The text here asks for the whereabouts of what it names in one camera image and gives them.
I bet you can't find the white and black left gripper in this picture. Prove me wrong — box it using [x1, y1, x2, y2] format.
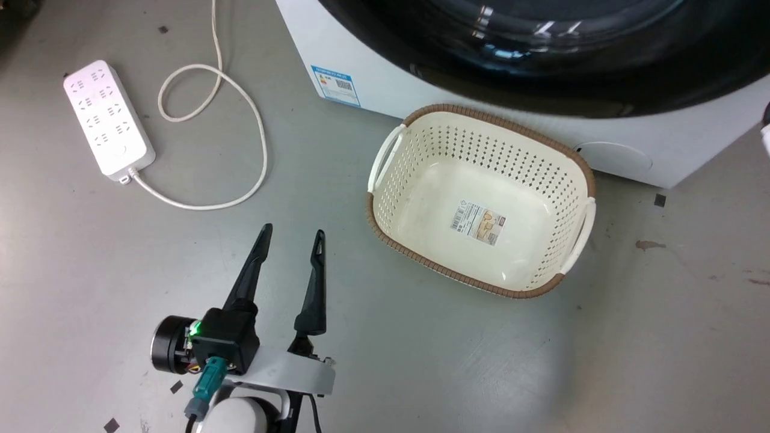
[150, 223, 336, 398]

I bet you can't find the green plug camera cable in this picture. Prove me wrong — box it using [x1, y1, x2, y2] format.
[183, 355, 230, 433]

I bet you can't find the white washing machine body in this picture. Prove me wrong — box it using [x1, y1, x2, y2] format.
[275, 0, 770, 190]

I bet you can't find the round white filter cover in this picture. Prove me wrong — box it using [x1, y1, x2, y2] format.
[573, 141, 654, 176]

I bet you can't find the blue white energy label sticker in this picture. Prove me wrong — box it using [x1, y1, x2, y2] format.
[310, 64, 362, 108]

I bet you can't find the cream laundry basket brown rim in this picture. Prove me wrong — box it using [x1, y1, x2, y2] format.
[365, 103, 598, 301]

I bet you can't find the white power strip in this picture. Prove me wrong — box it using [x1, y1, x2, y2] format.
[63, 59, 156, 185]

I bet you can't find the black round washing machine door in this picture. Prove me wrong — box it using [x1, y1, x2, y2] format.
[316, 0, 770, 119]

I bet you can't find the white power strip cord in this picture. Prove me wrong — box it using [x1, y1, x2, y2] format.
[129, 0, 269, 212]

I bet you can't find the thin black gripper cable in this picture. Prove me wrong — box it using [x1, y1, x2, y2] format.
[285, 390, 323, 433]

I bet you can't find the printed basket label sticker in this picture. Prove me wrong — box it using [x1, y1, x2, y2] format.
[449, 201, 507, 247]

